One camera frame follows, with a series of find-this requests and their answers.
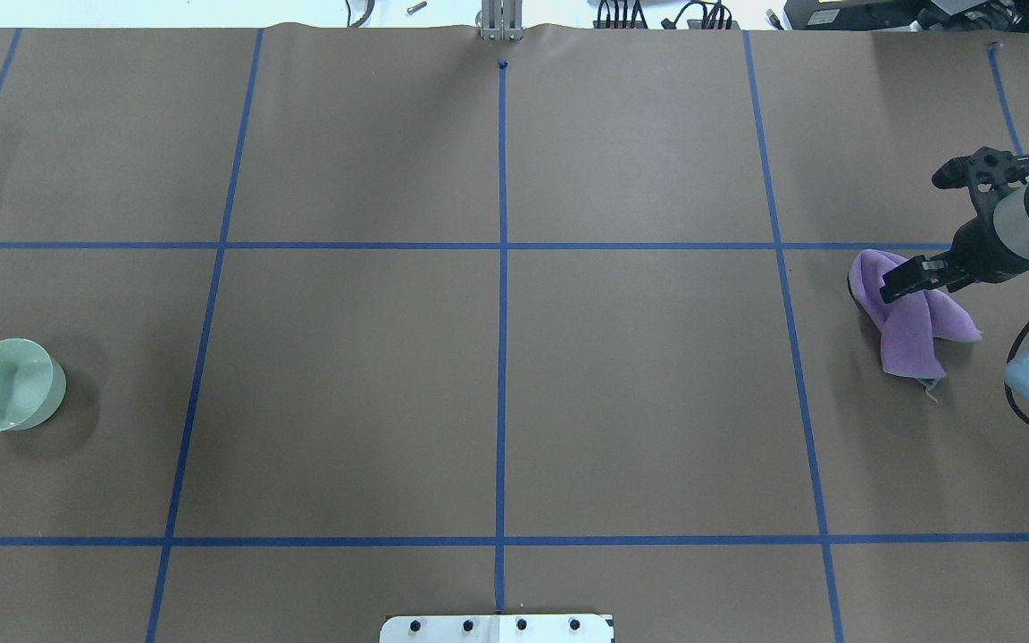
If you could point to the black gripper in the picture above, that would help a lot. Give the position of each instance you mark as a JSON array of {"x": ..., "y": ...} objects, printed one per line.
[{"x": 979, "y": 246}]

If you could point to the purple cloth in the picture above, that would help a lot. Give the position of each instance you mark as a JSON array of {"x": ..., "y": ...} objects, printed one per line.
[{"x": 910, "y": 326}]

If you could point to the black background equipment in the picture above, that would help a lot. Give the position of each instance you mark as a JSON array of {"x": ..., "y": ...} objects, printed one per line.
[{"x": 943, "y": 16}]

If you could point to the mint green bowl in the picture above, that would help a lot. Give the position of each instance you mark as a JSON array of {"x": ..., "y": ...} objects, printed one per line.
[{"x": 32, "y": 384}]

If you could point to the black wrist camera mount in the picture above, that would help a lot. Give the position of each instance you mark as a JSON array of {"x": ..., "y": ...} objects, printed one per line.
[{"x": 989, "y": 176}]

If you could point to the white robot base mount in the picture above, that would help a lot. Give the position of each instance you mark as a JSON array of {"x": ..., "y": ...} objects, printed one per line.
[{"x": 499, "y": 628}]

